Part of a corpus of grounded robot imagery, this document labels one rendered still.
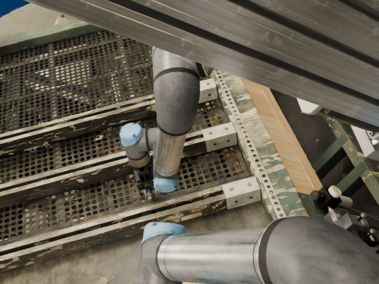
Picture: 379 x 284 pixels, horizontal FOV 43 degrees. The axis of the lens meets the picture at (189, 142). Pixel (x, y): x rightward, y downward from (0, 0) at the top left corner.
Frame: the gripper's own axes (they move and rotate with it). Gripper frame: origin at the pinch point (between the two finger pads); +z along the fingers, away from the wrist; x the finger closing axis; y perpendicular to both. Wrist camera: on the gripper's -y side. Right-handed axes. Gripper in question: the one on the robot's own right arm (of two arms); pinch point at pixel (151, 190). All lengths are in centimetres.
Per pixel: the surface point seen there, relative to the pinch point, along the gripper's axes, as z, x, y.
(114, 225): -5.0, -14.4, 15.0
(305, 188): 45, 67, -13
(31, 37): -3, -46, -118
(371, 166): 43, 100, -14
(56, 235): -5.1, -35.1, 12.7
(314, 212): 1, 53, 27
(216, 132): -4.7, 30.1, -15.5
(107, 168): -4.1, -14.6, -12.3
